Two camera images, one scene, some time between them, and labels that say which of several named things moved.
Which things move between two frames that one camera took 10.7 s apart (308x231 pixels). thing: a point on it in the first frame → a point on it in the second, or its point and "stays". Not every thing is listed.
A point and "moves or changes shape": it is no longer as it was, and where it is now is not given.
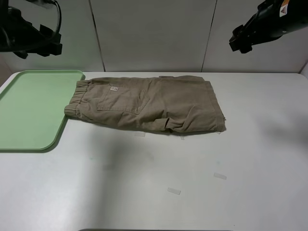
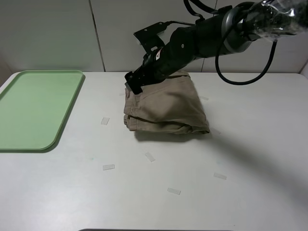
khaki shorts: [164, 104] moves or changes shape
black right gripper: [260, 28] → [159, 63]
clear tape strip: [220, 176] stays
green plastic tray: [32, 107] stays
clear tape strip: [173, 190] stays
